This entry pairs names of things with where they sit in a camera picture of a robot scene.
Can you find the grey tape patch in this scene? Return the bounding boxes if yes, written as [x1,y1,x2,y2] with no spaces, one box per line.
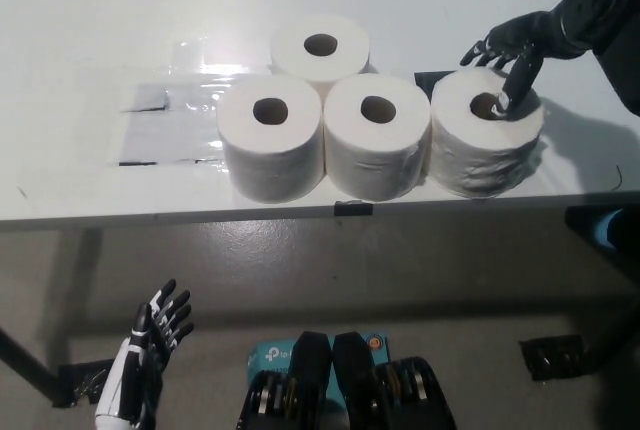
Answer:
[119,82,226,166]

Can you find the smooth white toilet paper roll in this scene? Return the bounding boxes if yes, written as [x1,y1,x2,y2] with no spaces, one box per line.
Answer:
[216,75,324,205]
[323,74,431,202]
[269,14,372,96]

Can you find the wrinkled white toilet paper roll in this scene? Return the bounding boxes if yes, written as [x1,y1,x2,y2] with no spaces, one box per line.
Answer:
[428,67,545,200]

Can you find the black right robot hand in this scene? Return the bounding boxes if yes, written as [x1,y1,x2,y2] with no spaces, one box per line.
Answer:
[459,9,562,119]

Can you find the black square tape patch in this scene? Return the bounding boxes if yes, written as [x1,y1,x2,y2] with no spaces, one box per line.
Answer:
[414,71,451,99]

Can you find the clear glossy plastic film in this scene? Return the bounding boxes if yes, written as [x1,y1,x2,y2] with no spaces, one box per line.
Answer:
[107,38,274,169]

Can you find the small black tape strip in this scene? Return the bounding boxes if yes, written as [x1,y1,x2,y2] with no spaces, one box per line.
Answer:
[333,199,374,218]

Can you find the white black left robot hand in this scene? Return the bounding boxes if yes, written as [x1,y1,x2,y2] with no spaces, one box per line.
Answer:
[94,278,195,430]

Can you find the teal printed box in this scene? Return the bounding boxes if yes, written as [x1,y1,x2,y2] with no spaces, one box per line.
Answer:
[248,332,390,421]

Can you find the black ribbed robot body blocks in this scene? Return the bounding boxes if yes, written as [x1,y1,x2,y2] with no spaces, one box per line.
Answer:
[237,330,456,430]

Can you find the black table bracket blue insert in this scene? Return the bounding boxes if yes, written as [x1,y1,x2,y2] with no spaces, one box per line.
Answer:
[564,205,626,259]

